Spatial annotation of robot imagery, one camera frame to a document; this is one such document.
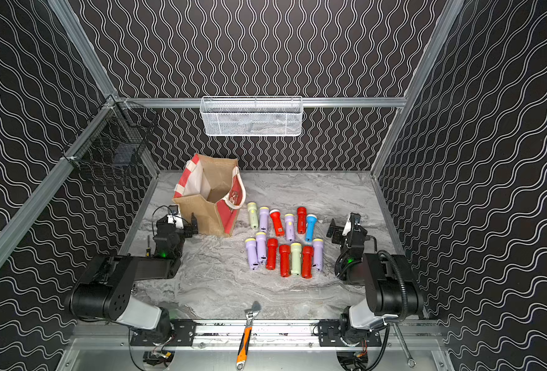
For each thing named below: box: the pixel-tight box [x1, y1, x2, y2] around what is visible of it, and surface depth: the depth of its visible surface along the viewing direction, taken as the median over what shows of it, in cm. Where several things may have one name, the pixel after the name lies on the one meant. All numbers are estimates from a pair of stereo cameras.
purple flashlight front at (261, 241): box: [255, 231, 268, 266], surface depth 94 cm
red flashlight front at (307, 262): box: [301, 245, 314, 280], surface depth 89 cm
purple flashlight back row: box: [259, 206, 270, 232], surface depth 102 cm
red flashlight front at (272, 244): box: [265, 238, 279, 271], surface depth 92 cm
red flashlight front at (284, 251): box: [278, 244, 292, 278], surface depth 90 cm
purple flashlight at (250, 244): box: [244, 238, 259, 271], surface depth 92 cm
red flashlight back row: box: [296, 206, 307, 235], surface depth 100 cm
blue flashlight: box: [305, 213, 318, 243], surface depth 99 cm
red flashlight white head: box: [268, 208, 286, 237], surface depth 102 cm
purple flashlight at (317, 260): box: [312, 238, 324, 272], surface depth 91 cm
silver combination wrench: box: [392, 322, 417, 369], surface depth 73 cm
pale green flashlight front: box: [290, 242, 303, 276], surface depth 91 cm
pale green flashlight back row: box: [247, 201, 259, 230], surface depth 103 cm
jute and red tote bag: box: [171, 153, 247, 238], surface depth 96 cm
